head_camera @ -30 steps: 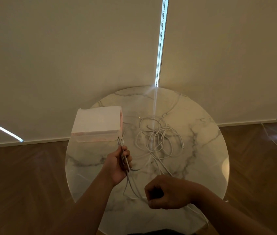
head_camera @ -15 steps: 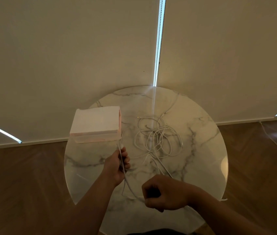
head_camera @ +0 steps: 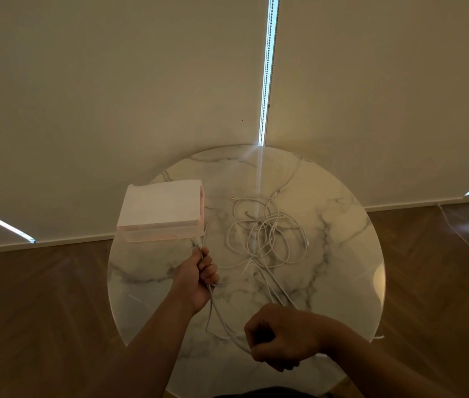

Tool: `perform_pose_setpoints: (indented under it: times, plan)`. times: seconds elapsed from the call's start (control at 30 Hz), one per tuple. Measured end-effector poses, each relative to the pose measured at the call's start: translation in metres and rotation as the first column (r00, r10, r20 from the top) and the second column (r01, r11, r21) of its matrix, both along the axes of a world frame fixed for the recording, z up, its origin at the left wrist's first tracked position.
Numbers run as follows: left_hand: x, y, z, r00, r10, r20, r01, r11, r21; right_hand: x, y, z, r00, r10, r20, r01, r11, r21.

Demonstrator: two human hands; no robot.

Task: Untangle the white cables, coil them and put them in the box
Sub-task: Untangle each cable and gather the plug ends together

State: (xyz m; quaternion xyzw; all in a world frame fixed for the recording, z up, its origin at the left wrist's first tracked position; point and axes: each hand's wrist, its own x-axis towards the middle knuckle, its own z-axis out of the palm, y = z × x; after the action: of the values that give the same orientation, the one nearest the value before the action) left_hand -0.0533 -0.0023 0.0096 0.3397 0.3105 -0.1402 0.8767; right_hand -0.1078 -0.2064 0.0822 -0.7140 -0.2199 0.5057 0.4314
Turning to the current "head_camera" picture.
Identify person's right hand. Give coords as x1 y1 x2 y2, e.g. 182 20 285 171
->
244 303 339 373

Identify person's left hand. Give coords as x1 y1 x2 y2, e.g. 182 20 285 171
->
169 246 221 316

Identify tangle of white cables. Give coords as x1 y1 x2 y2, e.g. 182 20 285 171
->
217 155 310 270

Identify white pink box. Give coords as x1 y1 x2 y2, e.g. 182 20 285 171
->
116 179 205 244

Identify person's left forearm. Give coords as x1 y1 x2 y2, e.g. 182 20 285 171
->
89 294 206 398

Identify person's right forearm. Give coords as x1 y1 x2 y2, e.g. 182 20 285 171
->
321 323 459 398

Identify black shorts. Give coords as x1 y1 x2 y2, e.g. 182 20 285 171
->
217 386 331 398

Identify round marble table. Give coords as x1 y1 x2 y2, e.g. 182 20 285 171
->
107 144 386 398

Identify thin white floor cord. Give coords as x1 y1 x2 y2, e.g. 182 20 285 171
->
436 202 469 305

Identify blind bead pull chain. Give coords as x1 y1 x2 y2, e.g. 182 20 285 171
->
258 0 281 147

